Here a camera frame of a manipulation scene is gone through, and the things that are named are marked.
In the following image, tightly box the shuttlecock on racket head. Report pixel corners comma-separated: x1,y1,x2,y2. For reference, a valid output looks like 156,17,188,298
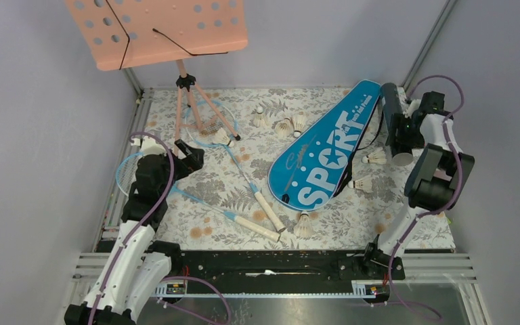
211,128,234,148

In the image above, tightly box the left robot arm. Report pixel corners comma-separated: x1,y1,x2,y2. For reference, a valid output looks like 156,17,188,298
64,131,204,324

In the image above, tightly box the blue racket left side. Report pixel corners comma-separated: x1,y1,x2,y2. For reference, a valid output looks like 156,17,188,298
115,152,281,242

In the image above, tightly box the black front rail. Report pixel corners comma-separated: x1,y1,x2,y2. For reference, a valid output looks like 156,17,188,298
96,240,407,296

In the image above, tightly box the shuttlecock upright back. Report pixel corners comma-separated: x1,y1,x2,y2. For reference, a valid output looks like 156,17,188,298
253,106,267,127

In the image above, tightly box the shuttlecock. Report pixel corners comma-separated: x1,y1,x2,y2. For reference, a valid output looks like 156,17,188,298
292,114,307,138
211,128,234,148
362,148,387,165
348,175,373,193
274,117,293,137
253,106,267,127
293,211,315,238

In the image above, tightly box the pink music stand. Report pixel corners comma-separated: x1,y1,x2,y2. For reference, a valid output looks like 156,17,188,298
65,0,248,141

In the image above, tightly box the blue racket near stand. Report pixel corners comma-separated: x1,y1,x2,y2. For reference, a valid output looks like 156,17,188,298
181,100,286,234

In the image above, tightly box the black shuttlecock tube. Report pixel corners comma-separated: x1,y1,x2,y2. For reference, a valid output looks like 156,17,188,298
381,83,413,167

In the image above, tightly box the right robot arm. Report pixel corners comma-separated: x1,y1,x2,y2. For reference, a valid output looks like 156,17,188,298
359,83,475,280

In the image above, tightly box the blue racket cover bag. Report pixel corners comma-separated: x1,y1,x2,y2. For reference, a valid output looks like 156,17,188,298
267,80,381,211

